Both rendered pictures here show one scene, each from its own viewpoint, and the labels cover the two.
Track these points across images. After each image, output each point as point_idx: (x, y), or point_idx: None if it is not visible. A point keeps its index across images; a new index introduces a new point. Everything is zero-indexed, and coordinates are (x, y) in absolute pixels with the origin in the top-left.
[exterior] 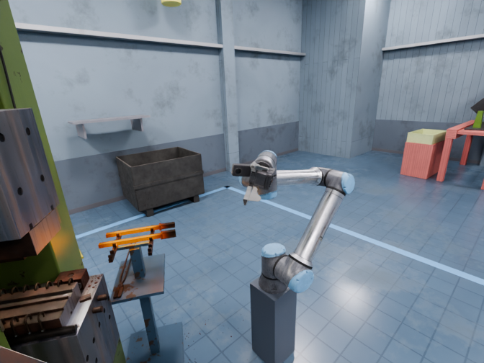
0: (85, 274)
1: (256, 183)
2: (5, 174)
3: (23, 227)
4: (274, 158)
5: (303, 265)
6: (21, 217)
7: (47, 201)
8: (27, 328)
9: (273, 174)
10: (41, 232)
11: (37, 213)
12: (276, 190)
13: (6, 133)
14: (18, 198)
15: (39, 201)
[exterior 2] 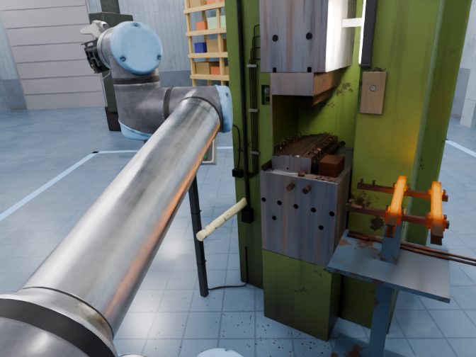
0: (329, 166)
1: None
2: (266, 20)
3: (266, 66)
4: (106, 36)
5: None
6: (268, 58)
7: (305, 60)
8: (278, 149)
9: (93, 57)
10: (283, 81)
11: (286, 64)
12: (118, 117)
13: None
14: (270, 42)
15: (294, 55)
